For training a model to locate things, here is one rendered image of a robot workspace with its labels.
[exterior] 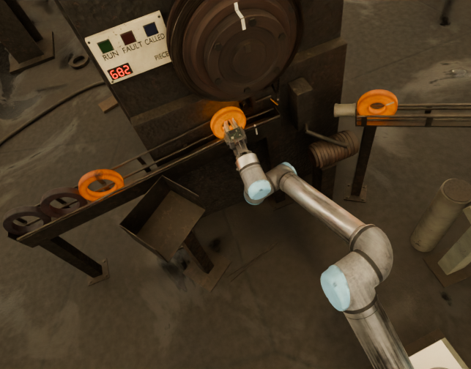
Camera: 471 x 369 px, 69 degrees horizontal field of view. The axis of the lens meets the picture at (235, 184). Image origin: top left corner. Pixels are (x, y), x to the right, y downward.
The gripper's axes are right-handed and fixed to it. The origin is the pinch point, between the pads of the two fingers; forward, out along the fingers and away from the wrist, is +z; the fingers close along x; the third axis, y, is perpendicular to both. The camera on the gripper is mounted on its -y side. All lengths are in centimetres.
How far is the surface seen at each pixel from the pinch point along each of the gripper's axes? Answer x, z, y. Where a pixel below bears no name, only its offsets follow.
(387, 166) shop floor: -85, -30, -71
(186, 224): 32.4, -33.9, -6.9
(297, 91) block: -31.0, -2.0, 4.2
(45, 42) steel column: 126, 243, -143
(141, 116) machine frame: 32.7, 11.5, 8.5
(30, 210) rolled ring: 92, -3, -4
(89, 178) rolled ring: 62, -2, 2
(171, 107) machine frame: 20.1, 10.5, 8.7
